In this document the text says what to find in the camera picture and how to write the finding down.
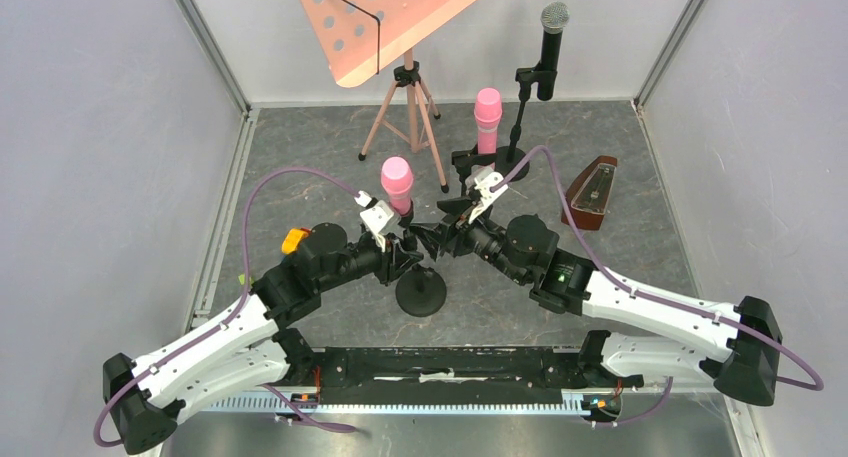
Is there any pink microphone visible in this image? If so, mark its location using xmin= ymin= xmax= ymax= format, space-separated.
xmin=474 ymin=87 xmax=503 ymax=155
xmin=380 ymin=156 xmax=414 ymax=216

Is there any colourful toy block stack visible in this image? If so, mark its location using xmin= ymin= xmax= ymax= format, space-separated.
xmin=280 ymin=228 xmax=311 ymax=255

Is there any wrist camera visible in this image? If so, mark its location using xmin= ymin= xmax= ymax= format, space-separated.
xmin=466 ymin=166 xmax=508 ymax=223
xmin=354 ymin=190 xmax=400 ymax=252

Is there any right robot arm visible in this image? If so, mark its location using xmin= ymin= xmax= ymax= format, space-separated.
xmin=408 ymin=213 xmax=783 ymax=407

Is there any brown metronome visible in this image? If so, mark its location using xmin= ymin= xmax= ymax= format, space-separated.
xmin=564 ymin=155 xmax=618 ymax=231

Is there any black microphone silver grille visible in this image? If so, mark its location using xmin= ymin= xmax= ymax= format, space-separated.
xmin=536 ymin=1 xmax=570 ymax=101

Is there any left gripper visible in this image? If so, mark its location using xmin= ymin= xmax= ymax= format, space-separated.
xmin=317 ymin=232 xmax=425 ymax=293

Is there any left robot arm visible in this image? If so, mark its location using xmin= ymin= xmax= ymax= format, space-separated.
xmin=94 ymin=223 xmax=423 ymax=455

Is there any black microphone stand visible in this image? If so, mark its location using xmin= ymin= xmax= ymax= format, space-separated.
xmin=395 ymin=208 xmax=447 ymax=318
xmin=436 ymin=147 xmax=496 ymax=213
xmin=495 ymin=67 xmax=558 ymax=181

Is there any pink music stand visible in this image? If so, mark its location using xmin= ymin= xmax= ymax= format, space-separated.
xmin=299 ymin=0 xmax=478 ymax=193

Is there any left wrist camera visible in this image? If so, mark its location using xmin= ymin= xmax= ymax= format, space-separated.
xmin=354 ymin=190 xmax=400 ymax=252

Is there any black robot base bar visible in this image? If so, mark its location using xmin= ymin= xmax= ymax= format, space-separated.
xmin=280 ymin=347 xmax=645 ymax=406

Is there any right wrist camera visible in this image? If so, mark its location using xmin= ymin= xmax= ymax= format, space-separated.
xmin=466 ymin=166 xmax=508 ymax=223

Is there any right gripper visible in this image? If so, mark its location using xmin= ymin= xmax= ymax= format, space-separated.
xmin=408 ymin=195 xmax=528 ymax=286

